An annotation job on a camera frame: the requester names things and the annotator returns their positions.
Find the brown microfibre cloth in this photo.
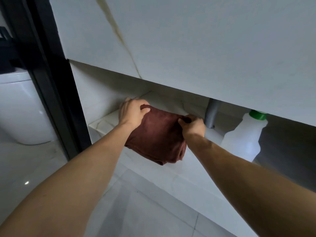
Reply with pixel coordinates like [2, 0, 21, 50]
[124, 105, 192, 166]

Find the white spray bottle green collar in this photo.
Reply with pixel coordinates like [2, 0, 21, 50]
[220, 109, 269, 163]

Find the person's right forearm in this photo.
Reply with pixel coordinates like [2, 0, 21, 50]
[186, 134, 316, 237]

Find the person's left hand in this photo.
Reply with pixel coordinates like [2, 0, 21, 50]
[118, 97, 151, 131]

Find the person's right hand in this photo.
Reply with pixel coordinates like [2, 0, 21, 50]
[177, 114, 206, 139]

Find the black plastic caddy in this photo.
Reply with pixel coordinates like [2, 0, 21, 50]
[0, 26, 23, 75]

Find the grey corrugated drain hose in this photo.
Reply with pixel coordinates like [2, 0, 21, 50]
[205, 98, 222, 129]

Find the white toilet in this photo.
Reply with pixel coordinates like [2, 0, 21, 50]
[0, 69, 58, 145]

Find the person's left forearm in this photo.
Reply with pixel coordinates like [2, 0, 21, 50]
[0, 123, 136, 237]

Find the black framed glass partition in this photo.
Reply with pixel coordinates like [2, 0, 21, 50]
[0, 0, 92, 161]

